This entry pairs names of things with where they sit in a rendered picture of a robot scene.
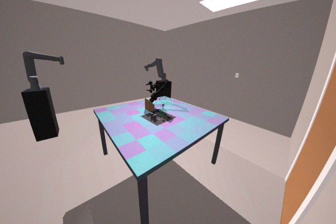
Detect green glass bottle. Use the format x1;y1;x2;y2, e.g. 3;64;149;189
159;103;167;116

